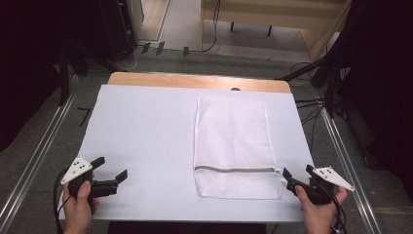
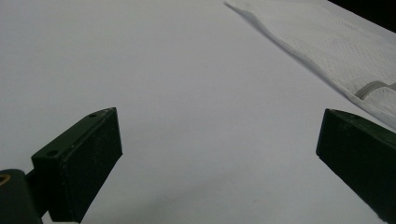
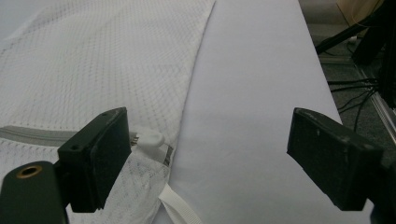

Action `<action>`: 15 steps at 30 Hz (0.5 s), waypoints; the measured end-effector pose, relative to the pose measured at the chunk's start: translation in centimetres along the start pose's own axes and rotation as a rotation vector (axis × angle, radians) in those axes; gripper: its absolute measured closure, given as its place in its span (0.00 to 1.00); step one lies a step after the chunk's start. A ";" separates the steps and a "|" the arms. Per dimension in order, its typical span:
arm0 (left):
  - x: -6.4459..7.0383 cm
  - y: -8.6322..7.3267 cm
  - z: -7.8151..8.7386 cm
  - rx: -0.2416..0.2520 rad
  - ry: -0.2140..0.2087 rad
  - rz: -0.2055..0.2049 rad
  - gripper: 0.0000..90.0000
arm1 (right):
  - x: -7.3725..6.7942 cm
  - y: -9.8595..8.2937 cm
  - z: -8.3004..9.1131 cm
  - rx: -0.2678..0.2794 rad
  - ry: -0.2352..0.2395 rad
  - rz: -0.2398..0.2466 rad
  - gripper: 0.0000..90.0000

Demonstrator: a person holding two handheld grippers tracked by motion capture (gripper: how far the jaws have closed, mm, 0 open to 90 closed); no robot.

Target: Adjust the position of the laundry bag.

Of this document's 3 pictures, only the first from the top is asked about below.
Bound black cabinet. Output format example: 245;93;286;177
98;0;139;62

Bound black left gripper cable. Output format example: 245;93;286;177
53;167;72;234

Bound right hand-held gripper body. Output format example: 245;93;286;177
307;166;356;206

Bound bundle of black floor cables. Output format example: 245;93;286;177
290;61;329;154

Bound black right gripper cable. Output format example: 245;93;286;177
316;183;348;234

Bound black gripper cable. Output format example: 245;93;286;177
316;183;348;234
53;167;72;234

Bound light wooden bench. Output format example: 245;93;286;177
199;0;354;62

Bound black hanging cable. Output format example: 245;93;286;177
189;0;222;54

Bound wooden table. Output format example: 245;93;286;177
107;71;292;95

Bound person's left hand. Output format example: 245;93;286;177
61;179;100;234

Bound aluminium floor rail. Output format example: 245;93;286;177
314;89;384;234
0;92;79;228

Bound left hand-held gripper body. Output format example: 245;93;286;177
60;156;95;199

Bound white mesh laundry bag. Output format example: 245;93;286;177
193;96;283;200

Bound person's dark clothing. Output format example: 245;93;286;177
106;221;268;234

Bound black stand legs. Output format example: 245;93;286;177
56;40;126;106
276;53;354;120

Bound white floor cable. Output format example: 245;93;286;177
111;45;144;72

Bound white table mat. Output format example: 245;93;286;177
56;84;315;224

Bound person's right hand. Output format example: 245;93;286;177
294;185;349;234

